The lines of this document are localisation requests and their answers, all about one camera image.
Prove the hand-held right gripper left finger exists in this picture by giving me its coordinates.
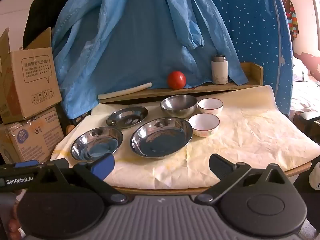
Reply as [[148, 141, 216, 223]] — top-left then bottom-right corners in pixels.
[[26, 154, 129, 205]]

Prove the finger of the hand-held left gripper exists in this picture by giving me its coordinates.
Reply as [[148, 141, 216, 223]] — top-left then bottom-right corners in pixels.
[[14, 160, 40, 168], [0, 158, 70, 172]]

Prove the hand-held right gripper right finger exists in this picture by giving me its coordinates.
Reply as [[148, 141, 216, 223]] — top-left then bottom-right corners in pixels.
[[194, 154, 293, 205]]

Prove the medium steel plate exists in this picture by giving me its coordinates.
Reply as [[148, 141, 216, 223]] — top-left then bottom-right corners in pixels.
[[70, 127, 124, 162]]

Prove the white bowl red rim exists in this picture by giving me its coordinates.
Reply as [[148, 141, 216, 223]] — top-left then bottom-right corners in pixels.
[[188, 113, 220, 137], [197, 98, 224, 116]]

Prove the small steel plate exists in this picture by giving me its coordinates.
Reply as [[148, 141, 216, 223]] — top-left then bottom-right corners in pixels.
[[106, 106, 149, 130]]

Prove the large steel plate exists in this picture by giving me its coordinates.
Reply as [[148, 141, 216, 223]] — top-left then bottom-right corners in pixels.
[[129, 117, 193, 158]]

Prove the steel bowl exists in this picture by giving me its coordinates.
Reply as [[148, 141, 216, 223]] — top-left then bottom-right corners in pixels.
[[160, 95, 198, 119]]

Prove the person's left hand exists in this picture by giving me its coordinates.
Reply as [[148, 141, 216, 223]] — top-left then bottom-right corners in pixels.
[[7, 219, 21, 240]]

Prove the taped brown cardboard box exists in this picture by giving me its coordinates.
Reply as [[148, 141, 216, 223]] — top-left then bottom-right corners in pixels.
[[0, 106, 65, 164]]

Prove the cream paper table cover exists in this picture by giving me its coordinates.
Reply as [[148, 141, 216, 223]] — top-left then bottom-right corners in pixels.
[[50, 85, 320, 188]]

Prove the open brown cardboard box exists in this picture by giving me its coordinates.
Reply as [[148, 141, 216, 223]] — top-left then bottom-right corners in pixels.
[[0, 27, 63, 125]]

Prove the wooden shelf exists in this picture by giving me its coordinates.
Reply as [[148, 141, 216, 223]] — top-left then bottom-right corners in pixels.
[[99, 62, 264, 104]]

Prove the white bottle panda print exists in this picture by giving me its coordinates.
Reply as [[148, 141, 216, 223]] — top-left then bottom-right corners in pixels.
[[309, 162, 320, 189]]

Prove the white thermos flask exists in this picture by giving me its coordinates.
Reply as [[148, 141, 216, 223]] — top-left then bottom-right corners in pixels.
[[211, 54, 229, 85]]

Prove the red tomato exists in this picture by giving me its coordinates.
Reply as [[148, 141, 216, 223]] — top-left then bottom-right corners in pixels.
[[167, 70, 187, 90]]

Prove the bed with white bedding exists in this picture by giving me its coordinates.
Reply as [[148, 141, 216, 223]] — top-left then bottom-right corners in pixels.
[[290, 55, 320, 115]]

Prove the light blue jacket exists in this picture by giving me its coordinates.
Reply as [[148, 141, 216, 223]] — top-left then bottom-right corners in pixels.
[[51, 0, 249, 120]]

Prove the blue white-dotted tent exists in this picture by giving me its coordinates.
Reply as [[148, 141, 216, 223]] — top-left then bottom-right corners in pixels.
[[200, 0, 294, 117]]

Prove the black garment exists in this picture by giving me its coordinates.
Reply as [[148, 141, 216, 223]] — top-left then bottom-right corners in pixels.
[[24, 0, 80, 50]]

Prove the colourful striped cloth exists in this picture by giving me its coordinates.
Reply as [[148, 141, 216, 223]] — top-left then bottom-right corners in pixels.
[[285, 0, 300, 39]]

